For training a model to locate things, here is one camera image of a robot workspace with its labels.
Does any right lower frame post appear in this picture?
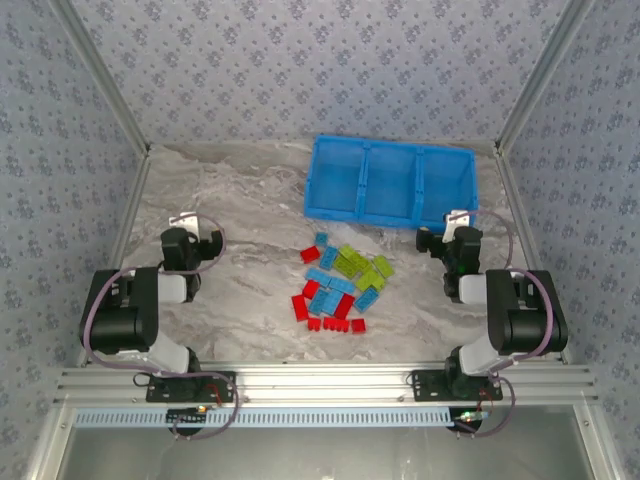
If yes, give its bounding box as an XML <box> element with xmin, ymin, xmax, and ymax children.
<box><xmin>572</xmin><ymin>404</ymin><xmax>626</xmax><ymax>480</ymax></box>

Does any left small circuit board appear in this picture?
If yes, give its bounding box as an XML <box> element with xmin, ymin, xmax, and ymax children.
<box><xmin>166</xmin><ymin>407</ymin><xmax>210</xmax><ymax>424</ymax></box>

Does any right aluminium side rail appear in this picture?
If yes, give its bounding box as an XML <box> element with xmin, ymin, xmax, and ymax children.
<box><xmin>493</xmin><ymin>142</ymin><xmax>574</xmax><ymax>365</ymax></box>

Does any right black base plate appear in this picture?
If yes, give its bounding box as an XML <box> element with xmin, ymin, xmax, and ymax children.
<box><xmin>410</xmin><ymin>369</ymin><xmax>504</xmax><ymax>403</ymax></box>

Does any aluminium front frame rail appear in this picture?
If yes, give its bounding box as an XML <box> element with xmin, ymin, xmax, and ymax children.
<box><xmin>52</xmin><ymin>362</ymin><xmax>600</xmax><ymax>406</ymax></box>

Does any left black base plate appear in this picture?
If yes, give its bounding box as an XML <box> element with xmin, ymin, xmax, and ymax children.
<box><xmin>145</xmin><ymin>370</ymin><xmax>237</xmax><ymax>404</ymax></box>

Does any left slanted aluminium post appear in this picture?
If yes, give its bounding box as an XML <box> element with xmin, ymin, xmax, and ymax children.
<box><xmin>48</xmin><ymin>0</ymin><xmax>152</xmax><ymax>156</ymax></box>

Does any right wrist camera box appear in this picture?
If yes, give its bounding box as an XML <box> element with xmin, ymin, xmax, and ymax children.
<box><xmin>443</xmin><ymin>209</ymin><xmax>474</xmax><ymax>235</ymax></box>

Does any blue three-compartment bin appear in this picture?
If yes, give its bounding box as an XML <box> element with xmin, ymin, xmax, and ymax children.
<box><xmin>303</xmin><ymin>132</ymin><xmax>480</xmax><ymax>229</ymax></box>

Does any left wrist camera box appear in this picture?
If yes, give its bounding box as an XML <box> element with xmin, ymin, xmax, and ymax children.
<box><xmin>168</xmin><ymin>211</ymin><xmax>200</xmax><ymax>235</ymax></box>

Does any right small circuit board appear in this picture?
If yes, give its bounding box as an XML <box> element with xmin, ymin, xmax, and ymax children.
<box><xmin>448</xmin><ymin>408</ymin><xmax>490</xmax><ymax>424</ymax></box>

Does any frame post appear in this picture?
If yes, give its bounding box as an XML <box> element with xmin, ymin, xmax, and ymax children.
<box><xmin>24</xmin><ymin>404</ymin><xmax>76</xmax><ymax>480</ymax></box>
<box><xmin>572</xmin><ymin>404</ymin><xmax>626</xmax><ymax>480</ymax></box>

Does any left aluminium side rail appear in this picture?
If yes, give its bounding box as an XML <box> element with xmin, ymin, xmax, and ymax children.
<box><xmin>77</xmin><ymin>147</ymin><xmax>152</xmax><ymax>369</ymax></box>

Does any right slanted aluminium post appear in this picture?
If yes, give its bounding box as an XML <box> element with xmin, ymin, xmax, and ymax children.
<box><xmin>494</xmin><ymin>0</ymin><xmax>600</xmax><ymax>154</ymax></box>

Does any small circuit board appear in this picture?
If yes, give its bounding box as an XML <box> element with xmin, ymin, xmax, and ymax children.
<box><xmin>448</xmin><ymin>408</ymin><xmax>490</xmax><ymax>424</ymax></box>
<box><xmin>166</xmin><ymin>407</ymin><xmax>210</xmax><ymax>424</ymax></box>

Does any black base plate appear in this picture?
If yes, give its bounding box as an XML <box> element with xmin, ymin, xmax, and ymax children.
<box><xmin>145</xmin><ymin>370</ymin><xmax>237</xmax><ymax>404</ymax></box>
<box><xmin>410</xmin><ymin>369</ymin><xmax>504</xmax><ymax>403</ymax></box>

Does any slanted aluminium post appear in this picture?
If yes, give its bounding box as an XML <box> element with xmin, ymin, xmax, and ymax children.
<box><xmin>48</xmin><ymin>0</ymin><xmax>152</xmax><ymax>156</ymax></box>
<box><xmin>494</xmin><ymin>0</ymin><xmax>600</xmax><ymax>154</ymax></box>

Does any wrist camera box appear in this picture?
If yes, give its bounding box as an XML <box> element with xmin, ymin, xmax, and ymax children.
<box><xmin>168</xmin><ymin>211</ymin><xmax>200</xmax><ymax>235</ymax></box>
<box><xmin>443</xmin><ymin>209</ymin><xmax>474</xmax><ymax>235</ymax></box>

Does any left lower frame post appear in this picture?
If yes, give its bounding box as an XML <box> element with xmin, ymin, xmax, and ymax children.
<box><xmin>24</xmin><ymin>404</ymin><xmax>76</xmax><ymax>480</ymax></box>

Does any aluminium side rail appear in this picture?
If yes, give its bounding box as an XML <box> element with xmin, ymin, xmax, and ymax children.
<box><xmin>493</xmin><ymin>142</ymin><xmax>574</xmax><ymax>365</ymax></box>
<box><xmin>77</xmin><ymin>147</ymin><xmax>152</xmax><ymax>369</ymax></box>

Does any light blue slotted cable duct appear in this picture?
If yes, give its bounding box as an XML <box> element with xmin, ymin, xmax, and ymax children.
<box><xmin>72</xmin><ymin>405</ymin><xmax>454</xmax><ymax>429</ymax></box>

